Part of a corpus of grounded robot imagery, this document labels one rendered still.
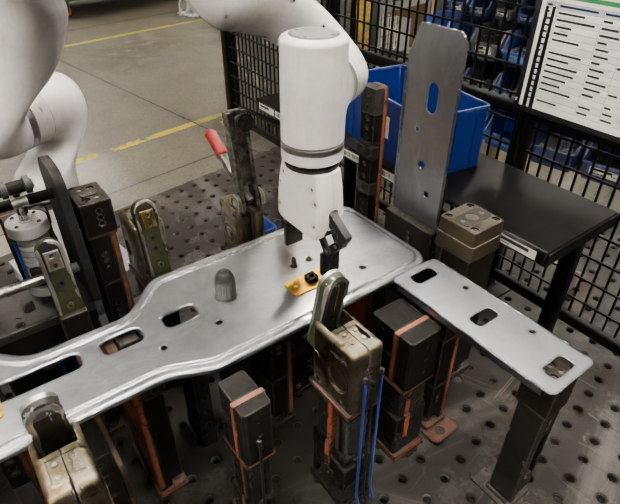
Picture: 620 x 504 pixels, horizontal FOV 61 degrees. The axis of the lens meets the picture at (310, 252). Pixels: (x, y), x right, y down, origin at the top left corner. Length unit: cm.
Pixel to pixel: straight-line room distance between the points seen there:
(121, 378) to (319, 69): 45
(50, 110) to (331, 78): 64
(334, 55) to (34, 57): 54
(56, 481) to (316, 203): 43
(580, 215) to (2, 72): 102
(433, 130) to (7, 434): 74
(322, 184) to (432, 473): 54
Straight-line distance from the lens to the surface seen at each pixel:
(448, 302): 83
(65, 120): 115
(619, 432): 116
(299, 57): 64
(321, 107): 65
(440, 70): 89
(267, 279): 84
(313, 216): 71
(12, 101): 105
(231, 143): 89
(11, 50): 101
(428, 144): 93
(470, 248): 89
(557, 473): 106
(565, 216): 104
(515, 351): 78
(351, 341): 68
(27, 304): 96
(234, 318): 78
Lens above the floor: 153
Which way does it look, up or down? 36 degrees down
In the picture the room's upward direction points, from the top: straight up
